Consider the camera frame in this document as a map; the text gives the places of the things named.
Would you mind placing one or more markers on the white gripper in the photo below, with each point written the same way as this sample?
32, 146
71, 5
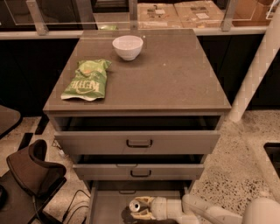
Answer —
159, 207

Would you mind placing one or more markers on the silver redbull can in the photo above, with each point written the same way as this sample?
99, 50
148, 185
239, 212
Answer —
135, 206

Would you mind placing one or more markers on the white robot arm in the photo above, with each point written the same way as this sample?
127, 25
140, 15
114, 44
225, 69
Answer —
188, 209

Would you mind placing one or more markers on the middle grey drawer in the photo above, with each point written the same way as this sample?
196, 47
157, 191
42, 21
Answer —
139, 167

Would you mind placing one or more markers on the grey drawer cabinet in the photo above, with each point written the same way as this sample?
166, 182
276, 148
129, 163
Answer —
171, 77

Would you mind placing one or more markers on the top grey drawer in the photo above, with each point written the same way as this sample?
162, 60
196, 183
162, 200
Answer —
135, 135

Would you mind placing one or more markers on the black office chair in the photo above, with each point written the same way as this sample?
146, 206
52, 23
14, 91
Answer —
29, 185

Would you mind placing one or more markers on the green Kettle chip bag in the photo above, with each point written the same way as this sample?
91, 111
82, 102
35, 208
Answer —
89, 82

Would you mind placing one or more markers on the white ceramic bowl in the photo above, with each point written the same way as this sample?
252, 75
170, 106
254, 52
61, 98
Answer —
128, 47

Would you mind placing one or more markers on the dark round table edge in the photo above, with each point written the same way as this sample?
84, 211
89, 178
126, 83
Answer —
9, 119

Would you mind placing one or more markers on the left cardboard box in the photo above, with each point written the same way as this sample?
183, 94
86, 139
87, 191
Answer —
157, 16

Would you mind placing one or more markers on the cardboard box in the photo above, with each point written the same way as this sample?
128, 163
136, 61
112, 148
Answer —
199, 14
157, 16

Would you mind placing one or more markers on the right cardboard box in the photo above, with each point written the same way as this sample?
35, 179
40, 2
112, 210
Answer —
199, 14

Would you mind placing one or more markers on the clear acrylic barrier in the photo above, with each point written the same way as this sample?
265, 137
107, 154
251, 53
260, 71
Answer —
43, 16

